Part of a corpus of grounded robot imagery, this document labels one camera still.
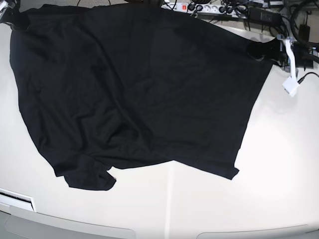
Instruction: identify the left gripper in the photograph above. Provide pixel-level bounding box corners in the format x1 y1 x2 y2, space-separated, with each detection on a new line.
246 34 314 81

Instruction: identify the black t-shirt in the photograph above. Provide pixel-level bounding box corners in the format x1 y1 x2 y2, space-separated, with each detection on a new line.
9 4 273 191

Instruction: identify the white power strip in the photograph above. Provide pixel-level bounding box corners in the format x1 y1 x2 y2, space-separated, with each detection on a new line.
161 2 247 19

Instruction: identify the black box on floor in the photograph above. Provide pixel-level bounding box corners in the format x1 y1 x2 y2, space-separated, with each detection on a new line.
299 24 311 41

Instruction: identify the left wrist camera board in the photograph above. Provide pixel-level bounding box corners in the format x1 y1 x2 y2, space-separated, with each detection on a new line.
282 77 300 97

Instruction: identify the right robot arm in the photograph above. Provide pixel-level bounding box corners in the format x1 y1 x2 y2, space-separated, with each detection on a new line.
0 0 20 23

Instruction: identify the black power adapter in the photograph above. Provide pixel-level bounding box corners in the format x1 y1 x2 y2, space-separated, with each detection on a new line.
248 7 282 26

